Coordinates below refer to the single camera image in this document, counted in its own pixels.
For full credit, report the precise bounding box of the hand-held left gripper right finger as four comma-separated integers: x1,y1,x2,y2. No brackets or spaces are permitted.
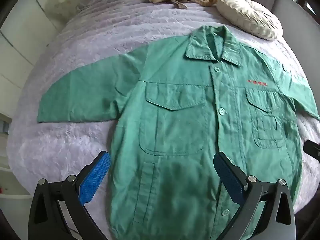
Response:
213,151,296,240

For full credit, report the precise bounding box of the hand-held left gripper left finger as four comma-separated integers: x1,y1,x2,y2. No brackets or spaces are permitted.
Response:
28,151,112,240

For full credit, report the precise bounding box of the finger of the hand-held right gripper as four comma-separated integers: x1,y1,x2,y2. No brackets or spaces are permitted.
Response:
303,140,320,162

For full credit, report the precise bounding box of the green work jacket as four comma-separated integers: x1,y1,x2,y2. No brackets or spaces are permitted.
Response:
37,24,320,240

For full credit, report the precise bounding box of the purple embossed blanket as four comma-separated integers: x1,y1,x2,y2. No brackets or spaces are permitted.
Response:
5,0,320,230

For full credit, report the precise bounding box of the white wardrobe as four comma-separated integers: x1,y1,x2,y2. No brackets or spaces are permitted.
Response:
0,0,60,120

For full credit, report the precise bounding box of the cream round pleated pillow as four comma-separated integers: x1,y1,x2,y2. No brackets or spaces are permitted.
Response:
215,0,283,40

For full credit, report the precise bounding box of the window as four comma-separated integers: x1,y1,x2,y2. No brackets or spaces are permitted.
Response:
285,0,318,20

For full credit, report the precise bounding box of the white standing fan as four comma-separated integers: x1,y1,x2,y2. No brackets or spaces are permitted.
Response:
45,0,67,18

